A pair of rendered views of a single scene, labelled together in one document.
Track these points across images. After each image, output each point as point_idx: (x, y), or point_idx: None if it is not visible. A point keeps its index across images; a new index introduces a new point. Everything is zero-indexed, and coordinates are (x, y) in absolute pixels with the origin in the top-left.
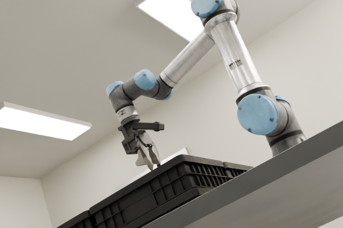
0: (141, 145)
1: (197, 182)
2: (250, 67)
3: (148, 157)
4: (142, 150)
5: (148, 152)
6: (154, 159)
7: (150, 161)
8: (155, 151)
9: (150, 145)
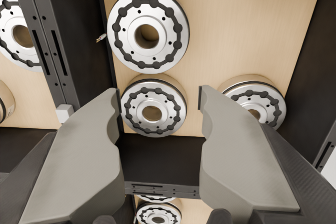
0: (330, 215)
1: None
2: None
3: (232, 112)
4: (303, 162)
5: (218, 142)
6: (116, 134)
7: (225, 95)
8: (66, 154)
9: (97, 222)
